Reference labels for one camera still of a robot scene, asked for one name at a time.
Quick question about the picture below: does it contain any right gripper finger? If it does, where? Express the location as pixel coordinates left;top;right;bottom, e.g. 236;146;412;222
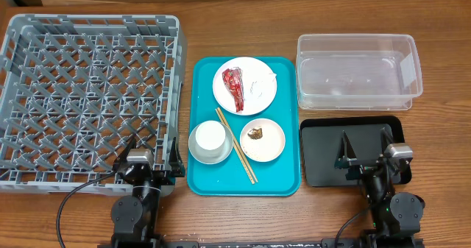
338;131;356;160
380;127;394;154

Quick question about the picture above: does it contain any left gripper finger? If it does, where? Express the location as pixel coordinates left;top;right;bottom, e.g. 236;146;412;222
116;136;137;163
169;137;184;171

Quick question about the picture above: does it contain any grey bowl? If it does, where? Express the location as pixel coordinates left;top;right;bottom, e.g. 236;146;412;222
188;122;233;165

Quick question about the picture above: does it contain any white cup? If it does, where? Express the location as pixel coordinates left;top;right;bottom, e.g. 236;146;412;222
196;121;226;151

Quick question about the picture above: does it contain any brown food scrap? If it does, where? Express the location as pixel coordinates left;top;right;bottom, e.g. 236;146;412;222
247;127;263;140

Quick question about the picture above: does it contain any small pink plate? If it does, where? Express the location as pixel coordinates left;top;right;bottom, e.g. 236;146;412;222
239;118;286;157

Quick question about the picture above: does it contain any red snack wrapper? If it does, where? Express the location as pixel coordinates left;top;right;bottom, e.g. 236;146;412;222
222;67;244;113

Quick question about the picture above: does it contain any white rice pile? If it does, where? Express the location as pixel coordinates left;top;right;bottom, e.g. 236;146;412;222
244;146;280;162

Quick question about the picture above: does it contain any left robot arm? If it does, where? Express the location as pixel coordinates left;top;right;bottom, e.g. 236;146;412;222
110;138;185;248

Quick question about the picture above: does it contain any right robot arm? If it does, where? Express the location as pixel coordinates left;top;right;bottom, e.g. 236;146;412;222
333;129;425;248

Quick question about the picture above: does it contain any black plastic tray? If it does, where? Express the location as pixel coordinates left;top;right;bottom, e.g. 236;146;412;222
300;116;405;187

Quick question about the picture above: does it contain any teal plastic tray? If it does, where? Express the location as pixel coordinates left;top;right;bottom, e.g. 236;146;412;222
187;57;301;196

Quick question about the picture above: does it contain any grey plastic dish rack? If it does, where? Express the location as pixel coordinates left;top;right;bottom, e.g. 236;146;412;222
1;14;187;195

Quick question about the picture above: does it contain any clear plastic bin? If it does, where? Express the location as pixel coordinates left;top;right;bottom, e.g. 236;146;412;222
296;34;423;110

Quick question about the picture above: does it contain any large white plate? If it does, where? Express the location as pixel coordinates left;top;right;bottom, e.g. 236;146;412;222
212;57;277;116

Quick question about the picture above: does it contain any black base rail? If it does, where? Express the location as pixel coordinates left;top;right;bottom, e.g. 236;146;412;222
97;238;425;248

